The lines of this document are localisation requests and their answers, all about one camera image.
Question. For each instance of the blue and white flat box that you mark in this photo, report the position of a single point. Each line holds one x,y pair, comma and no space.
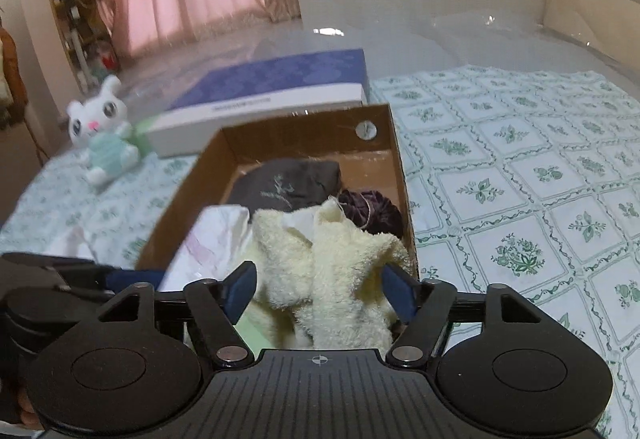
280,79

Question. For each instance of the brown cardboard box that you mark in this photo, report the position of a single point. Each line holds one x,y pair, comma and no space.
395,154

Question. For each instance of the round metal fastener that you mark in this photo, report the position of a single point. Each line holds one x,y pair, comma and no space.
365,129

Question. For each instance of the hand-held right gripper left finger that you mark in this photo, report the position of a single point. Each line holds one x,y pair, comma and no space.
240,291

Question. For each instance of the white rabbit plush toy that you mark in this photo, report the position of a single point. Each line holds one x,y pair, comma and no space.
107,154

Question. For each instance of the dark grey cloth pouch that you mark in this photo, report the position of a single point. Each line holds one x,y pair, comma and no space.
290,184

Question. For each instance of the person's left hand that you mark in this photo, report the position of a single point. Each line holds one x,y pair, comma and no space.
27,411

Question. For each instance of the plastic wrapped headboard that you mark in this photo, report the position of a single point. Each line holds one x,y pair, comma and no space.
590,4

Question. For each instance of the green carton box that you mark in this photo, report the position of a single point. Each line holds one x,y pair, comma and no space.
145,129

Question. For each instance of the clear plastic mattress cover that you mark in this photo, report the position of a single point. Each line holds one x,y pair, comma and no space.
425,44

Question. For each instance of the green floral bed sheet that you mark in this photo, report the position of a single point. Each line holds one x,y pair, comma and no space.
500,169

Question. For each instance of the red white package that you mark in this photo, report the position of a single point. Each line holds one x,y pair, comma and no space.
108,59

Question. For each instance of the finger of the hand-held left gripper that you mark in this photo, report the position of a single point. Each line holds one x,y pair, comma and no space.
135,280

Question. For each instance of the purple scrunchie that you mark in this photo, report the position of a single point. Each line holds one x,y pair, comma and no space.
370,210

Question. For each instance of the pale yellow towel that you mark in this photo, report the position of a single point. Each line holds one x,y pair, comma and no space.
330,269

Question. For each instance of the white socks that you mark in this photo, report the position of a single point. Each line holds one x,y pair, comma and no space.
70,241

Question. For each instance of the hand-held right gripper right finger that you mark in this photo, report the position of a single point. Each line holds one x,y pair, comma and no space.
400,294

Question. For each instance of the white pink cloth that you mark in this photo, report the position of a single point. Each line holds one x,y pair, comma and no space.
210,239

